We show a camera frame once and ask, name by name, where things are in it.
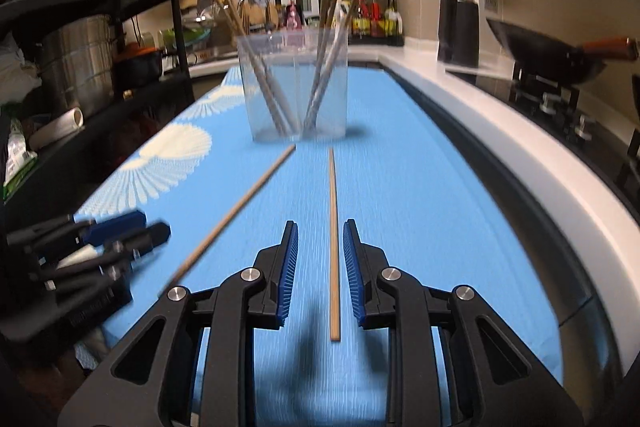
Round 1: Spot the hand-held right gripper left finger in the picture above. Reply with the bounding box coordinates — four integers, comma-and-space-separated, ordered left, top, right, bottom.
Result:
56, 220, 300, 427

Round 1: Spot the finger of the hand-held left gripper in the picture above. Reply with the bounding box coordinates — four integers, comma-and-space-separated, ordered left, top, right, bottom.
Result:
7, 211, 147, 258
42, 222, 172, 293

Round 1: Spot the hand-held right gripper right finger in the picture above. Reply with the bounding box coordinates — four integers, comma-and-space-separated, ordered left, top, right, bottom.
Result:
343, 219, 585, 427

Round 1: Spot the thin wooden chopstick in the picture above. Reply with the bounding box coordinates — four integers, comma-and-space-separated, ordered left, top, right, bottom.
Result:
158, 144, 298, 299
327, 147, 342, 342

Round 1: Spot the clear plastic utensil container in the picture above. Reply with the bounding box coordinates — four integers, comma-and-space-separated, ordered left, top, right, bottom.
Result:
236, 28, 349, 144

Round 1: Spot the blue patterned tablecloth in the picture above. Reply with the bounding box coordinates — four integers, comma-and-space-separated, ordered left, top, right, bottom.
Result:
72, 66, 566, 427

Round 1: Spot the white paper roll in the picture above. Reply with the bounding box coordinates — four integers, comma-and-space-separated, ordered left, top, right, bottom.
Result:
27, 107, 85, 152

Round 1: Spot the green packet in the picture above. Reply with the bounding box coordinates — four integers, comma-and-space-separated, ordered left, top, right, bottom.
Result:
0, 117, 38, 202

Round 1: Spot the black pot orange rim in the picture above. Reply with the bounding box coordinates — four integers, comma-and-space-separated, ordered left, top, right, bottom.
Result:
115, 44, 166, 88

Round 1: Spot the steel stockpot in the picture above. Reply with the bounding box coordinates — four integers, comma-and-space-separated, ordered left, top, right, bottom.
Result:
40, 14, 118, 120

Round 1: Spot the green plate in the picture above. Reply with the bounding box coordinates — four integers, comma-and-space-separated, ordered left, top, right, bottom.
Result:
160, 27, 211, 50

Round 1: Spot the black metal shelf unit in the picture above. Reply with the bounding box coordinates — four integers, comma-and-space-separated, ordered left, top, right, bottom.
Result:
0, 0, 236, 218

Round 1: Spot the light wooden chopstick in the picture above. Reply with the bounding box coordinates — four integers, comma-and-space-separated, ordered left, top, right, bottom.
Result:
220, 0, 291, 138

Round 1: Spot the dark sauce bottle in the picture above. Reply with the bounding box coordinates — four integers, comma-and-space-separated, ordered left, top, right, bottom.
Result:
352, 0, 368, 38

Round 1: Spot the black pan support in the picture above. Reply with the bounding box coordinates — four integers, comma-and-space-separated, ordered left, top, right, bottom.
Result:
510, 64, 583, 112
616, 142, 640, 192

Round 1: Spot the large yellow oil bottle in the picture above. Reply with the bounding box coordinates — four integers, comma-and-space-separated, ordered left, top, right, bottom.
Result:
331, 0, 353, 38

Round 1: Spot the red sauce bottle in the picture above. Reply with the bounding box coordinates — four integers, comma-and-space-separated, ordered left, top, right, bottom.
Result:
369, 0, 385, 36

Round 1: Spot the shiny metal kettle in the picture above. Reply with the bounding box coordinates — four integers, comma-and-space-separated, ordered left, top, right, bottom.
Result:
237, 0, 273, 30

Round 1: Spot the black electric kettle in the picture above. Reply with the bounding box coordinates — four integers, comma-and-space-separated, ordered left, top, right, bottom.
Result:
437, 0, 481, 68

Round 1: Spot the dark brown chopstick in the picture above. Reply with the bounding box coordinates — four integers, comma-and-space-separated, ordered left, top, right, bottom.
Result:
306, 0, 331, 135

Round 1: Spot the black glass cooktop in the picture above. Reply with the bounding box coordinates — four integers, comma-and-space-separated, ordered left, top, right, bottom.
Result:
445, 64, 640, 188

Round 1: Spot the black wok wooden handle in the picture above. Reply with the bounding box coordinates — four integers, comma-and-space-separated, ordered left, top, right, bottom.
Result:
486, 17, 640, 86

